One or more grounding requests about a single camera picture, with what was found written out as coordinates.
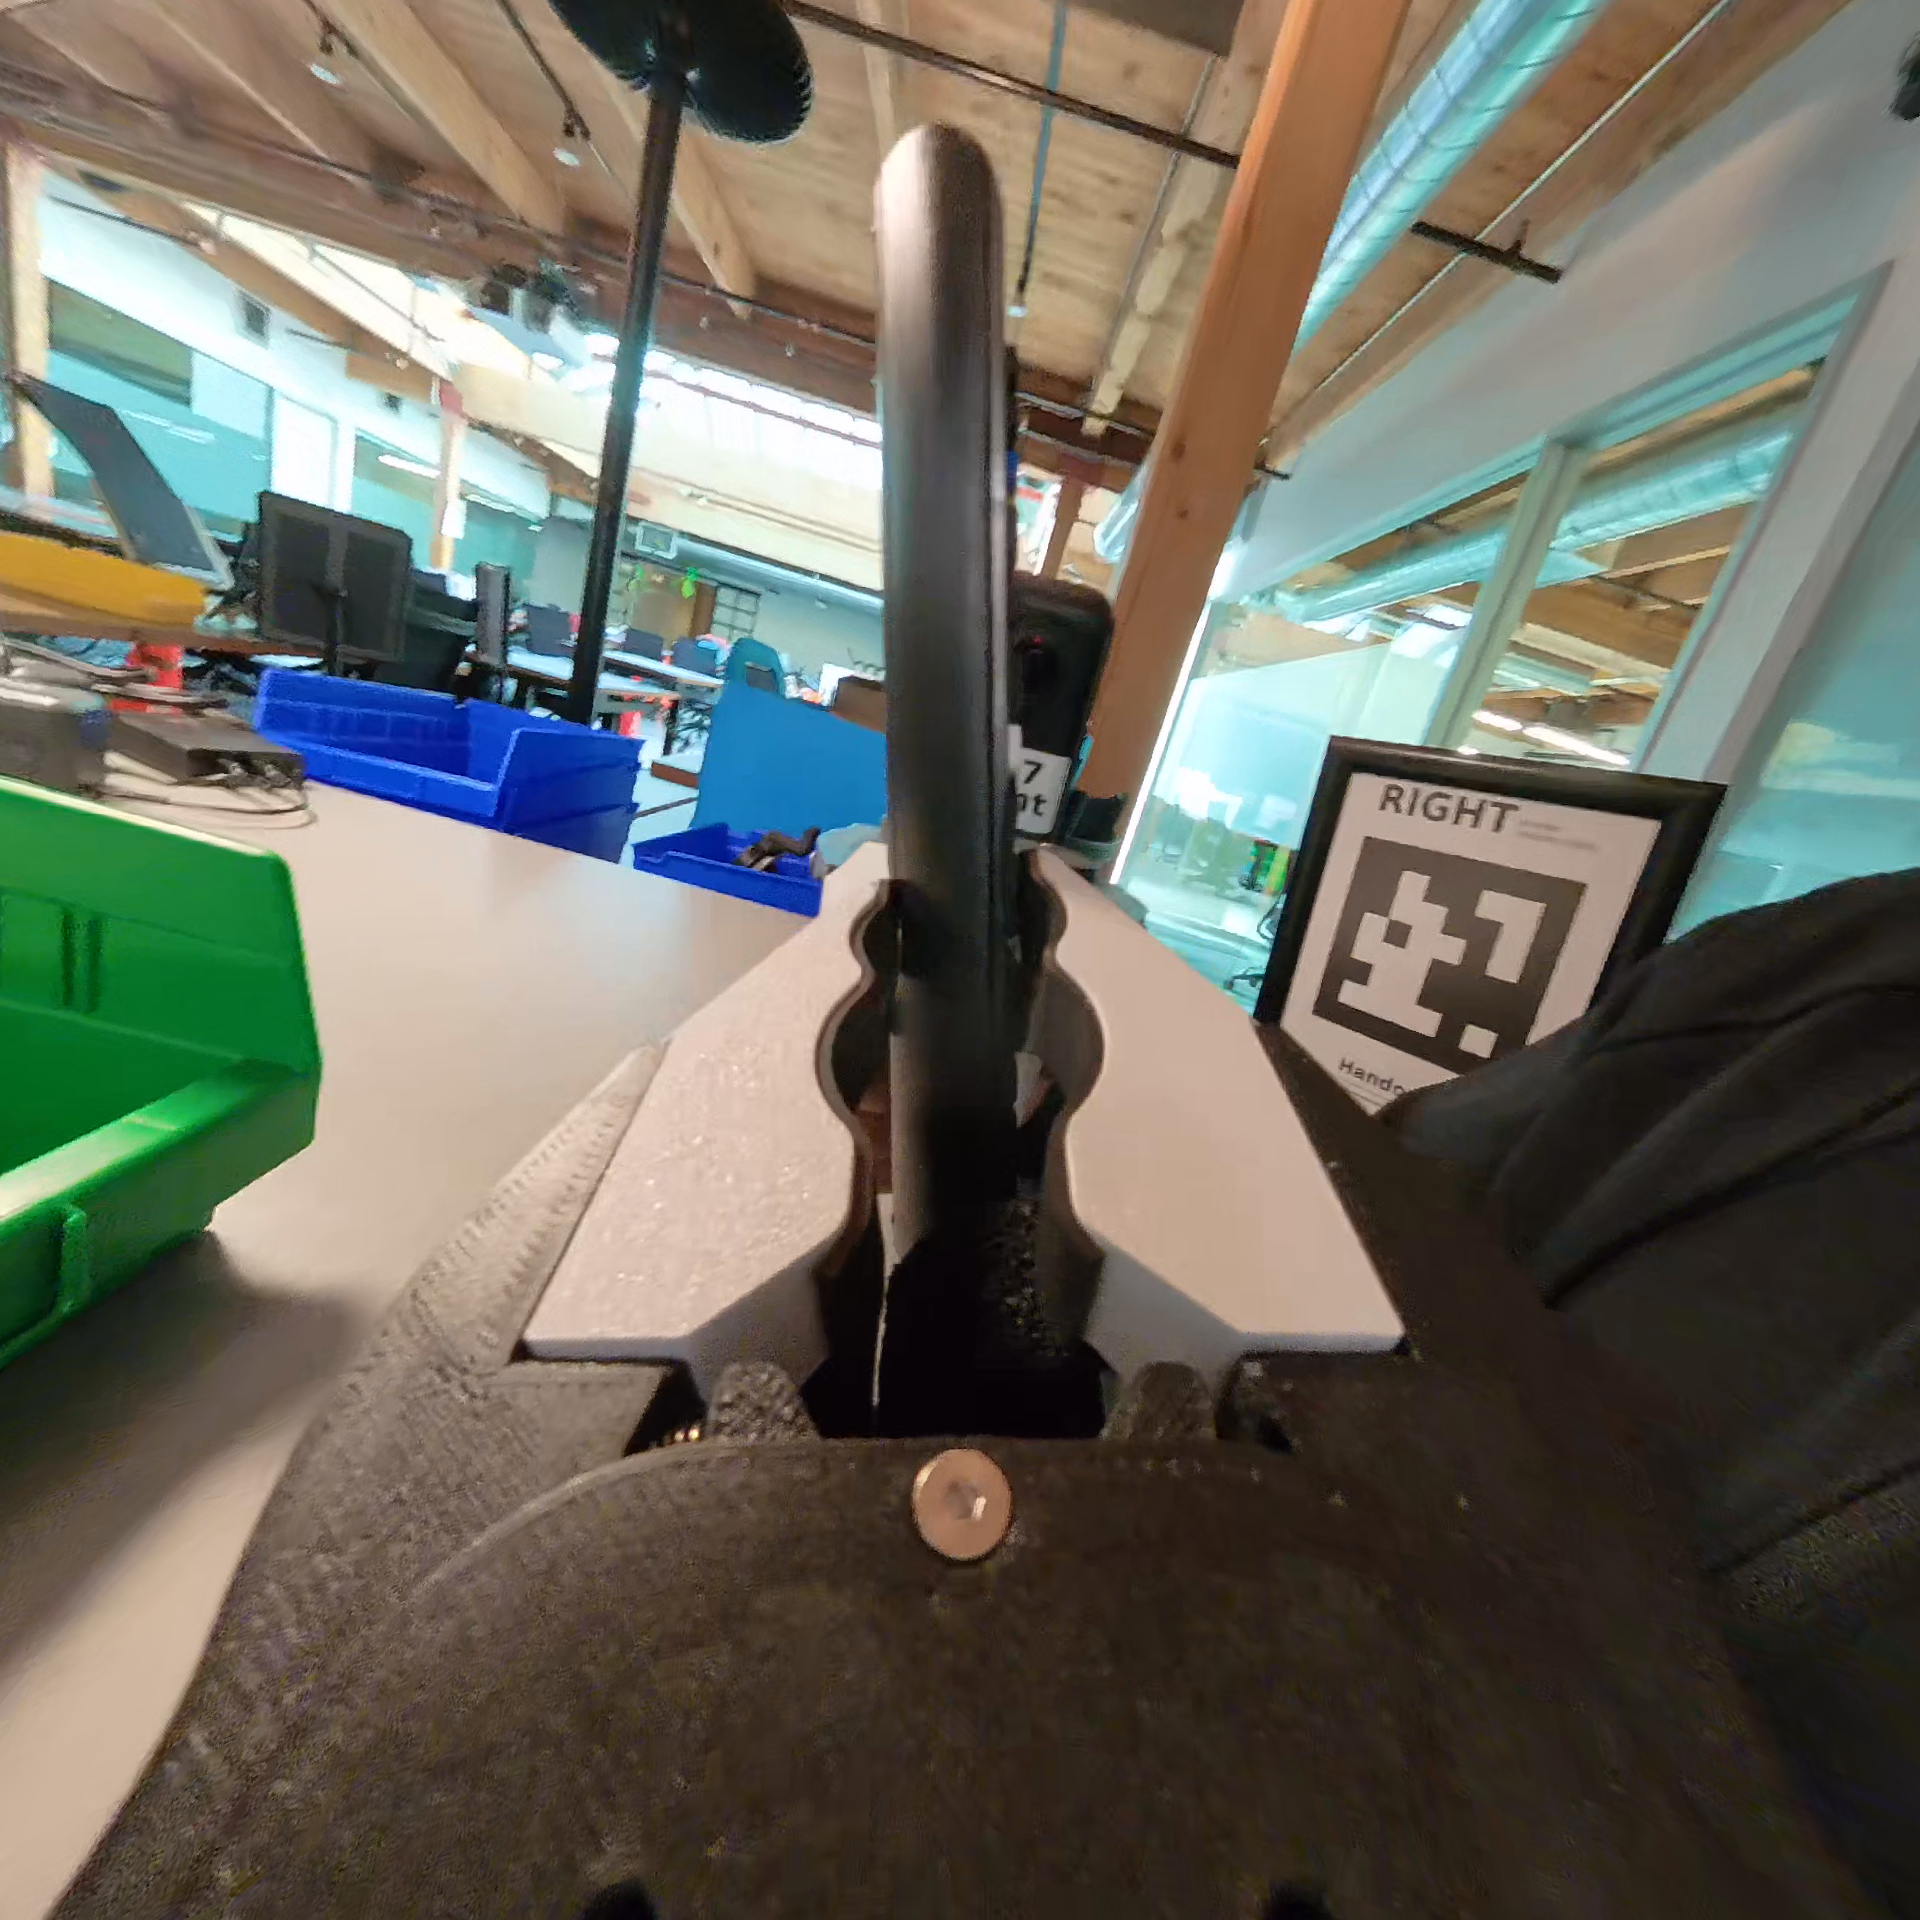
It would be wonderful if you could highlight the yellow tray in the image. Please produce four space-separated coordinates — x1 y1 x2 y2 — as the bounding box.
0 533 207 629

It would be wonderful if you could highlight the open laptop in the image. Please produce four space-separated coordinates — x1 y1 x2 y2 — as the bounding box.
12 374 237 590

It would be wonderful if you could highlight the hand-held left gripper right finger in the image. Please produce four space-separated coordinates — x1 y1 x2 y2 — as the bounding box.
1026 847 1408 1376

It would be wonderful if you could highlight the large blue storage bin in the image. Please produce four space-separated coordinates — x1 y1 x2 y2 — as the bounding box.
256 668 647 866

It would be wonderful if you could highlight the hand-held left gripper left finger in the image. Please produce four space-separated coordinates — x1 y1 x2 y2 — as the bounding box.
516 839 904 1376

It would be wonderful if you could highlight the wooden post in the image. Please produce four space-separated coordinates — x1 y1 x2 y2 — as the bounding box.
1077 0 1412 799

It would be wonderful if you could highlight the black desk monitor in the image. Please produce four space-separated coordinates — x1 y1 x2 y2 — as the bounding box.
251 488 415 682

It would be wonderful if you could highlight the small blue storage bin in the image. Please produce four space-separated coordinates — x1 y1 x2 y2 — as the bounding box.
634 822 828 920

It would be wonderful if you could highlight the green plastic bin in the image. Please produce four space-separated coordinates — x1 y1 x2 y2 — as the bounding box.
0 779 324 1370

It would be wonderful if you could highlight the black device with white label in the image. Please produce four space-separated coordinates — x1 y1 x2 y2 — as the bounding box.
1008 574 1116 845

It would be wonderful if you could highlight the black pole stand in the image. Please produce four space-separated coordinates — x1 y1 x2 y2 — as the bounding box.
543 0 816 728

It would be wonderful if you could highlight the black disc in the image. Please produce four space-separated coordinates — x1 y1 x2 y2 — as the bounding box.
871 123 1109 1426

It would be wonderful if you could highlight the black power adapter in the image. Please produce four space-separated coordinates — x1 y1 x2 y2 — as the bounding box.
111 708 310 792

